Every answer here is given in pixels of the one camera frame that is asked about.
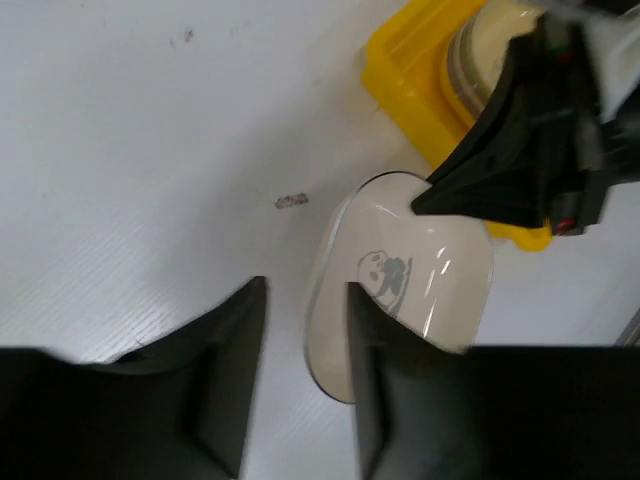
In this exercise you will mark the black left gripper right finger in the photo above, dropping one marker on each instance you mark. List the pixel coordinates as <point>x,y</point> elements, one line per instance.
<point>491,412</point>

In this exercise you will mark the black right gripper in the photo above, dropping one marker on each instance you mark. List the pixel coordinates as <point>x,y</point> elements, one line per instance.
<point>502,169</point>

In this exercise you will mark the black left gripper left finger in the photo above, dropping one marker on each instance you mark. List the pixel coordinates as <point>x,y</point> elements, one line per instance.
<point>177,408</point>

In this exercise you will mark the cream panda plate back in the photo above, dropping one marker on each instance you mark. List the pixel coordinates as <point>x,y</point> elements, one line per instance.
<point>431,273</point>

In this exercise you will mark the yellow panda plate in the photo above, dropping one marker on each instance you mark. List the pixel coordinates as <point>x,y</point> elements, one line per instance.
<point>476,53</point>

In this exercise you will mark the yellow plastic bin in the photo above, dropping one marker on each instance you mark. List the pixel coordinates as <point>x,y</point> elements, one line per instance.
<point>404,72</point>

